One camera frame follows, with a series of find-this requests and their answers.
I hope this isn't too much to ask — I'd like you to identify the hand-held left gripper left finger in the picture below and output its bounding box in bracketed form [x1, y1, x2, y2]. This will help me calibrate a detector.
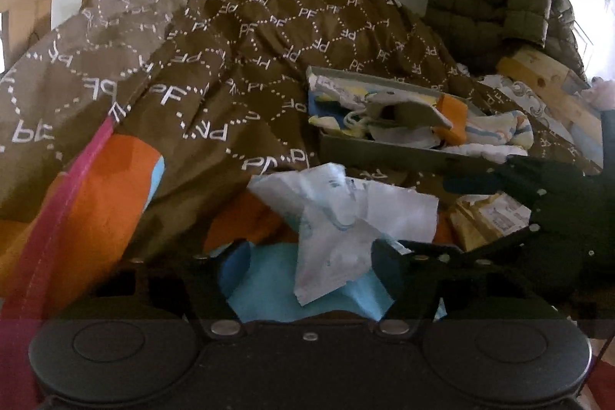
[96, 238, 254, 338]

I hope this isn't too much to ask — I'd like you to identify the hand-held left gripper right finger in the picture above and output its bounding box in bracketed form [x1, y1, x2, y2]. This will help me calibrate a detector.
[371, 238, 551, 338]

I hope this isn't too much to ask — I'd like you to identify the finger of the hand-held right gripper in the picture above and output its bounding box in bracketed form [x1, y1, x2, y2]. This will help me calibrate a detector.
[443, 154, 546, 203]
[459, 222, 545, 269]

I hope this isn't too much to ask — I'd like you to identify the white fluffy cloth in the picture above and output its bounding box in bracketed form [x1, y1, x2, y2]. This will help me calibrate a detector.
[439, 143, 520, 163]

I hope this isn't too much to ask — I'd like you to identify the yellow snack packet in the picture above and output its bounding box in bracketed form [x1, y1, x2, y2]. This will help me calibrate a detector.
[449, 191, 534, 250]

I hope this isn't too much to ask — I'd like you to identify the pastel striped towel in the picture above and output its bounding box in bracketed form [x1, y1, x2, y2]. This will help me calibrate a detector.
[461, 110, 534, 151]

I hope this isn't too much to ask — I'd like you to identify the white bag blue print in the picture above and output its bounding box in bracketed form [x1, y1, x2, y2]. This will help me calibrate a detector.
[247, 163, 439, 307]

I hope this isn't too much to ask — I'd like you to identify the mustard yellow cloth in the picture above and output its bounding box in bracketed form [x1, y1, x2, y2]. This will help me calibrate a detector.
[435, 94, 469, 144]

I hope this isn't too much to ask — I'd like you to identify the grey mouse-print cloth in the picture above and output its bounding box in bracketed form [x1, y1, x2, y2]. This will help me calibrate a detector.
[358, 92, 455, 129]

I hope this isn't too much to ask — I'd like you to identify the grey cartoon print tray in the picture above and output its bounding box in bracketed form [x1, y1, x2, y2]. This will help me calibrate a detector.
[305, 65, 534, 173]

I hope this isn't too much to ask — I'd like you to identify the white swirl print cloth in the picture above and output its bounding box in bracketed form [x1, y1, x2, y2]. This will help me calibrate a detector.
[478, 74, 553, 127]

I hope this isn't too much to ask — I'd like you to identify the pink cloth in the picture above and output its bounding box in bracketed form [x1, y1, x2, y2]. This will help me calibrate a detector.
[588, 76, 615, 110]

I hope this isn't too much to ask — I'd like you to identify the brown patterned striped quilt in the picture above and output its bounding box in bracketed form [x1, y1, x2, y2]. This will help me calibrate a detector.
[0, 0, 603, 392]

